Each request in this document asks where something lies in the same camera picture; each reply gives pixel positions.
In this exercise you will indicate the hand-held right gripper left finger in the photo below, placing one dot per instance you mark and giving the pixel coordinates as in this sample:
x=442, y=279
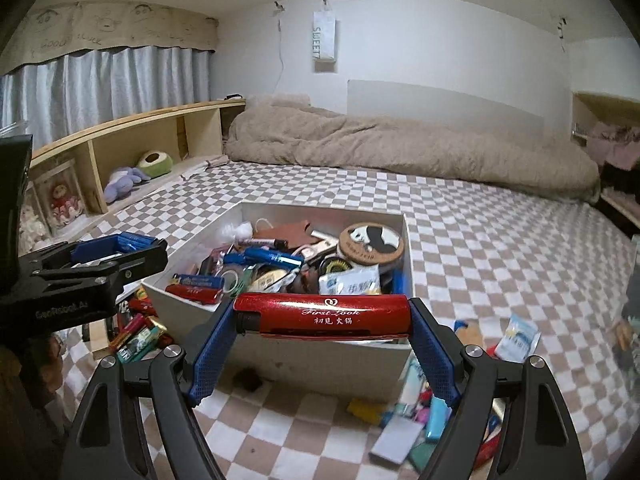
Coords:
x=212, y=360

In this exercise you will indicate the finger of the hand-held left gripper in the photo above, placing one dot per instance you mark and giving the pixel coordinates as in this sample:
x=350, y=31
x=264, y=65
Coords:
x=92, y=250
x=140, y=260

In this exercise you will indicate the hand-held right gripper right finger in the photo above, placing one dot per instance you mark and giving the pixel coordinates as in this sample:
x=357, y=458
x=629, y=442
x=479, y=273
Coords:
x=432, y=355

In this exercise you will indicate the metallic blue lighter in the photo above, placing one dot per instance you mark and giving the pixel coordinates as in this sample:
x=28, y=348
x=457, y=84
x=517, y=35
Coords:
x=265, y=257
x=137, y=242

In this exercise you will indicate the white cardboard box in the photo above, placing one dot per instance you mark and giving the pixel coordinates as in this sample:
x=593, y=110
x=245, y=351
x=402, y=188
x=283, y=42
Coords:
x=310, y=365

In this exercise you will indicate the glossy red lighter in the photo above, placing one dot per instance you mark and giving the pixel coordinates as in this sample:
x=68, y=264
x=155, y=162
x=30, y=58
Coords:
x=320, y=315

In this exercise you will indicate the person's left hand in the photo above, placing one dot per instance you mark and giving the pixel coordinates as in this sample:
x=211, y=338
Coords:
x=50, y=365

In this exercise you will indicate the white plush in clear box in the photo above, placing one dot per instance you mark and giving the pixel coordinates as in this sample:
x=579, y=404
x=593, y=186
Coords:
x=32, y=220

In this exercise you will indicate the red doll in clear box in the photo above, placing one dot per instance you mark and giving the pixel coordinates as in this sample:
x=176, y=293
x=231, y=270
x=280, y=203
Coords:
x=62, y=200

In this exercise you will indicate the blue flat lighter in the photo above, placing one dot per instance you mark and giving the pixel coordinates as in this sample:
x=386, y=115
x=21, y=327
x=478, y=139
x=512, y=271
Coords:
x=195, y=280

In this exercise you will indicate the red lighter with white print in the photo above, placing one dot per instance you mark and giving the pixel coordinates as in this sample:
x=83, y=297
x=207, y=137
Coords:
x=195, y=292

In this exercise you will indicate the pile of assorted lighters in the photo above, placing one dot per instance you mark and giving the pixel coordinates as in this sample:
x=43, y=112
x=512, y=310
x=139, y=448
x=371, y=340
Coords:
x=135, y=335
x=430, y=420

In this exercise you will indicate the purple plush toy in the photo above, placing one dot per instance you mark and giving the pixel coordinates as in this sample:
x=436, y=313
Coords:
x=125, y=182

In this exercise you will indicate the tape roll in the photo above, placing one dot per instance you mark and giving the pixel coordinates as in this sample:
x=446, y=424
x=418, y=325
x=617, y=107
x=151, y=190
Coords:
x=231, y=280

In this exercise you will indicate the white tissue packet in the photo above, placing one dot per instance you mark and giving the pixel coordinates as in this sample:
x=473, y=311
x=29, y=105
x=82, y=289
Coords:
x=350, y=280
x=517, y=337

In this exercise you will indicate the grey card box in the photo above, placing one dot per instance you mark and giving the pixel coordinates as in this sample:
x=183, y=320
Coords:
x=395, y=440

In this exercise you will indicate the green avocado plush toy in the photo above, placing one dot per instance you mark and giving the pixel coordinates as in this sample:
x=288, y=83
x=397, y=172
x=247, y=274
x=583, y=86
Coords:
x=156, y=162

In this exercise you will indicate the white fluffy pompom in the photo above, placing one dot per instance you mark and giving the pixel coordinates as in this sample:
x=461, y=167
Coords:
x=244, y=230

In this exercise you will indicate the checkered bed sheet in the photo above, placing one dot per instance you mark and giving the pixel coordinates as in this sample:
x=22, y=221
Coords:
x=500, y=260

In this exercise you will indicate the wooden bedside shelf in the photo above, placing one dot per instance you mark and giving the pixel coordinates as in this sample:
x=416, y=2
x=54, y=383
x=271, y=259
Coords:
x=125, y=130

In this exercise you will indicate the round panda wooden coaster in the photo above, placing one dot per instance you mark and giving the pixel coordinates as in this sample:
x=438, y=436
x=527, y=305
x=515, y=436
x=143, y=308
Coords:
x=370, y=242

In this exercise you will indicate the brown leather pouch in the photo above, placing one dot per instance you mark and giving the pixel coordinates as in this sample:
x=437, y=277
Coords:
x=285, y=232

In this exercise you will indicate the grey curtain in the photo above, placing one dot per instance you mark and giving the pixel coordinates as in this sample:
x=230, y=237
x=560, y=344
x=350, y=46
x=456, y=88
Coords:
x=100, y=90

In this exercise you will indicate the beige printed curtain valance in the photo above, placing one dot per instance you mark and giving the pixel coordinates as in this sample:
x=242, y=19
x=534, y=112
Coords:
x=100, y=30

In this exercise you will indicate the beige quilt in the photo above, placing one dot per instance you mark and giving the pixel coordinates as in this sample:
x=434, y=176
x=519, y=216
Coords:
x=400, y=150

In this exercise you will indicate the pink clothes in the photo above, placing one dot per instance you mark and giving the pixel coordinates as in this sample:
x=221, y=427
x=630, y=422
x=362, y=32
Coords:
x=615, y=147

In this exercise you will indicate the white hanging paper bag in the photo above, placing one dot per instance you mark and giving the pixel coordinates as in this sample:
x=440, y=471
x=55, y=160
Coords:
x=323, y=40

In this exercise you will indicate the wooden clothes shelf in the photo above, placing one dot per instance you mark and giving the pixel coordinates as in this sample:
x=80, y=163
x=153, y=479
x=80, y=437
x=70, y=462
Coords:
x=590, y=110

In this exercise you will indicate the black wall hook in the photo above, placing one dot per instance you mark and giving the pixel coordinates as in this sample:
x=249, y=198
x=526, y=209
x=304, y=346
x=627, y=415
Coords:
x=561, y=30

